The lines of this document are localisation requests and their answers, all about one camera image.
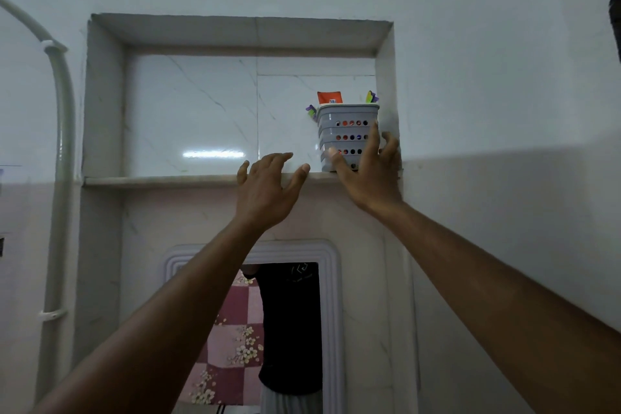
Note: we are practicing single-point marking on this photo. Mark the person's right hand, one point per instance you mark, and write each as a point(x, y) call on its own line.
point(376, 181)

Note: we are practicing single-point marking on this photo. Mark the person's left hand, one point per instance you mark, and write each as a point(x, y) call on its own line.
point(264, 195)

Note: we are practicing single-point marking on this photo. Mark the grey perforated holder basket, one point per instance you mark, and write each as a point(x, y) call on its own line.
point(347, 113)

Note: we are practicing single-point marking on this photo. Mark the red toothpaste tube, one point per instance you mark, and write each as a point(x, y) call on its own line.
point(330, 97)

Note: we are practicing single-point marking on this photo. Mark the marble wall niche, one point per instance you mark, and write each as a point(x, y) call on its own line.
point(194, 113)

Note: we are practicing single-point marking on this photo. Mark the person's left forearm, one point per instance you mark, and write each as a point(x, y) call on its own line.
point(170, 331)

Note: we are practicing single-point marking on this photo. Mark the person's right forearm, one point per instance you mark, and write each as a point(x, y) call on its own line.
point(485, 297)

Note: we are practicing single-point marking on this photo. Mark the bunch of colourful toothbrushes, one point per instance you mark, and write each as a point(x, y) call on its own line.
point(372, 97)

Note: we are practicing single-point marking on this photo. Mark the white framed mirror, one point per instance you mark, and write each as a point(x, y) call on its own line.
point(335, 321)

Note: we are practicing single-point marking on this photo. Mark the white pipe clamp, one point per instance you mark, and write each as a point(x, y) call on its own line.
point(53, 46)
point(52, 315)

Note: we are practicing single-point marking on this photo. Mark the white wall pipe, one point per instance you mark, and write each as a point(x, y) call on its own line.
point(63, 161)

